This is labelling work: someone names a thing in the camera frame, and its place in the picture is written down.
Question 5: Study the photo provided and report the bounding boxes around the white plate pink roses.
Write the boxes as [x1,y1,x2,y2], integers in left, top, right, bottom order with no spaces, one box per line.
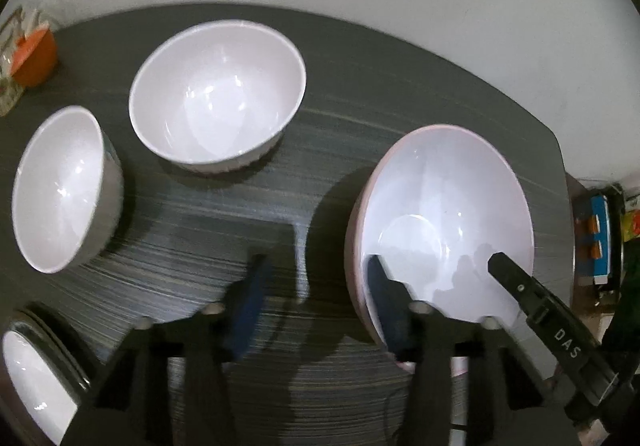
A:
[1,302,101,445]

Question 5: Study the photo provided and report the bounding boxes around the white bowl black lettering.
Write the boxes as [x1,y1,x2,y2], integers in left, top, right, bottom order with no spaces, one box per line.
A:
[12,106,124,274]

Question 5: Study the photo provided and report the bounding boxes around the white ribbed bowl pink base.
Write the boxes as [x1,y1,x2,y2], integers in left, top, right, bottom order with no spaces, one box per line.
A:
[128,19,307,174]

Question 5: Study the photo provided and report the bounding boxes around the blue box on shelf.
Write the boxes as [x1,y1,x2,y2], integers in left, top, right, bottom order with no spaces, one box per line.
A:
[574,194,612,287]

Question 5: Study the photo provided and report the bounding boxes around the orange lidded tea cup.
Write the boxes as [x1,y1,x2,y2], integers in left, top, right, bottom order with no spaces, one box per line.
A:
[10,24,58,88]

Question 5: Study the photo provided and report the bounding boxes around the floral ceramic teapot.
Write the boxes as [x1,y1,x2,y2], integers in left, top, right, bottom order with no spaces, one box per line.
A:
[0,5,47,118]

